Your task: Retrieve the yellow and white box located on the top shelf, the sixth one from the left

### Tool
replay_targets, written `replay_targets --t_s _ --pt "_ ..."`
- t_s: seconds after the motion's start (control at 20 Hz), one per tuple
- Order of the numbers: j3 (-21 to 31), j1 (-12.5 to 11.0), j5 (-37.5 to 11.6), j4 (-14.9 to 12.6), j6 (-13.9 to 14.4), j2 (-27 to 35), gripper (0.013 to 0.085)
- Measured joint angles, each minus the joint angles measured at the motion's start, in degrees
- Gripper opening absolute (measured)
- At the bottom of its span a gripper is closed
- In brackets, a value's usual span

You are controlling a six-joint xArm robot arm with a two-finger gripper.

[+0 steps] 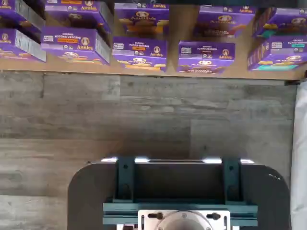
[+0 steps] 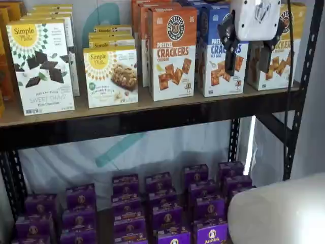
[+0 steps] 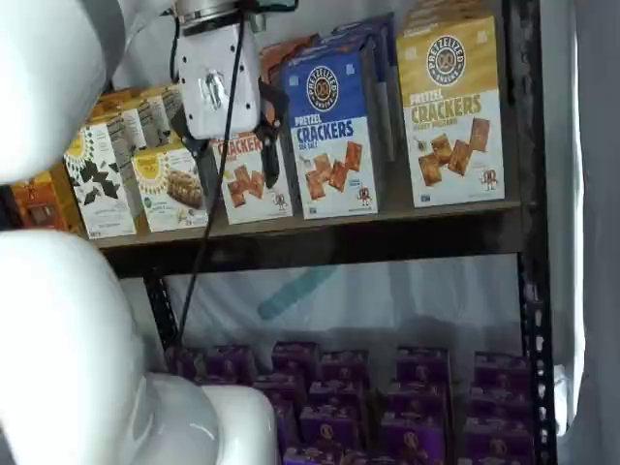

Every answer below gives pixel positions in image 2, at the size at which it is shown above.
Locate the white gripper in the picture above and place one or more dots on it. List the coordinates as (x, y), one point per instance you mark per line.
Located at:
(256, 23)

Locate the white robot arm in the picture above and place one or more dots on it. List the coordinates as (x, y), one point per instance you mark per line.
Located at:
(279, 216)

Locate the blue white pretzel crackers box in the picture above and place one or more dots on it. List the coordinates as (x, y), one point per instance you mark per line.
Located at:
(221, 76)

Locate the yellow white pretzel crackers box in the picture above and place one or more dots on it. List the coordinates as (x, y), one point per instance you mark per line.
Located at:
(279, 78)
(298, 25)

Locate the orange white pretzel crackers box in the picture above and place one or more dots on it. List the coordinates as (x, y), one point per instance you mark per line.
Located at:
(145, 25)
(138, 20)
(172, 76)
(133, 15)

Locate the purple snack box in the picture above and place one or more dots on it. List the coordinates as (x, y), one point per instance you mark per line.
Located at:
(125, 183)
(210, 208)
(196, 172)
(30, 240)
(212, 232)
(40, 204)
(126, 203)
(203, 190)
(162, 198)
(167, 216)
(79, 218)
(231, 170)
(80, 195)
(174, 236)
(77, 236)
(158, 181)
(129, 225)
(129, 241)
(34, 226)
(237, 184)

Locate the Simple Mills almond bar box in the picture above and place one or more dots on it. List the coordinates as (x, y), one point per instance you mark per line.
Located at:
(111, 81)
(111, 44)
(111, 36)
(111, 29)

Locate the Simple Mills Sweet Thins box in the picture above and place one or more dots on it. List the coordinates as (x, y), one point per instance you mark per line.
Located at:
(50, 14)
(75, 76)
(53, 8)
(40, 76)

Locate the orange snack box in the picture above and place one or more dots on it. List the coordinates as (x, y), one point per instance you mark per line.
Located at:
(2, 104)
(6, 63)
(15, 10)

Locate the white LED light strip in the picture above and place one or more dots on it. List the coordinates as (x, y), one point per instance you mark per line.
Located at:
(250, 145)

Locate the black metal rack frame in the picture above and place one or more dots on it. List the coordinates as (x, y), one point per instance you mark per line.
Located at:
(127, 127)

